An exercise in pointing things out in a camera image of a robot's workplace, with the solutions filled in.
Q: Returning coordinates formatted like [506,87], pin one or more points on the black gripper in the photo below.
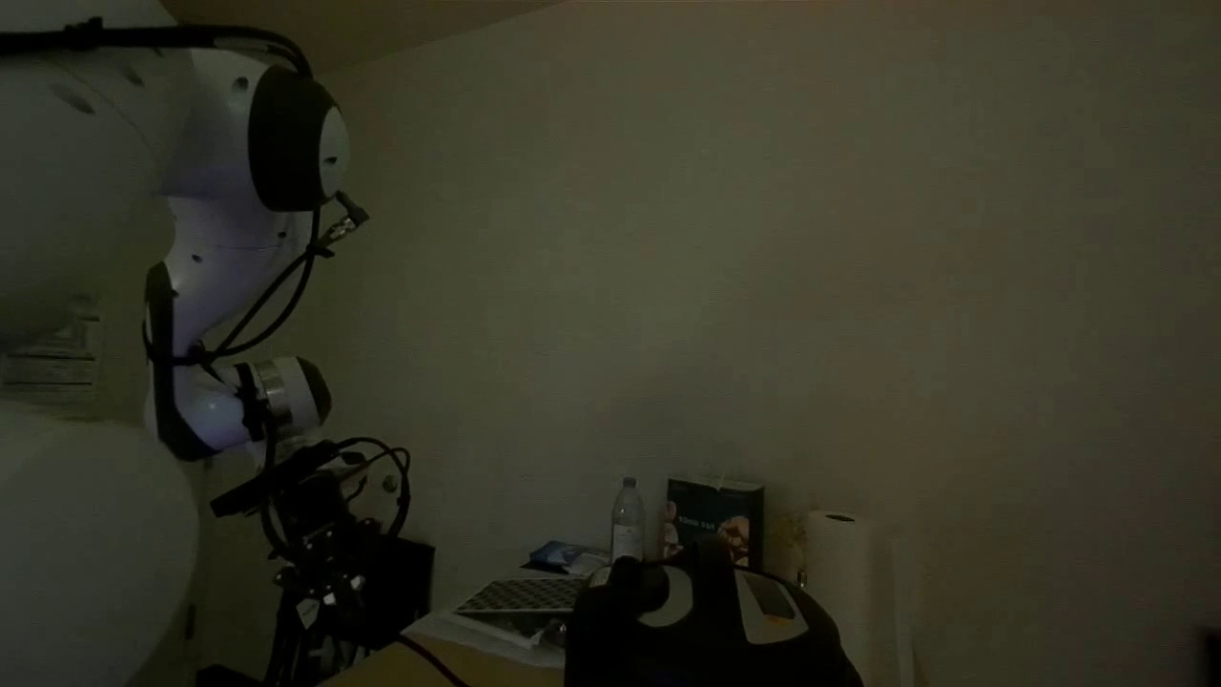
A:
[402,587]

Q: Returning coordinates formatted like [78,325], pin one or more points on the white grid tray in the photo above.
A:
[521,597]

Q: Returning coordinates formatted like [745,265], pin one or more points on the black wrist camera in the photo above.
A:
[271,479]

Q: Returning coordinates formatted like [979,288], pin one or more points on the steel pressure cooker black lid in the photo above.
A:
[711,649]

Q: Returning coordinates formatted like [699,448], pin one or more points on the clear water bottle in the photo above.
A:
[625,521]

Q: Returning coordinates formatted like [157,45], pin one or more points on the white paper towel roll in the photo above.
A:
[842,573]

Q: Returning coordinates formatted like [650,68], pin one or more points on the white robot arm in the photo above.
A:
[215,253]

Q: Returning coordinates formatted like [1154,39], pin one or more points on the blue packet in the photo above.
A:
[566,557]

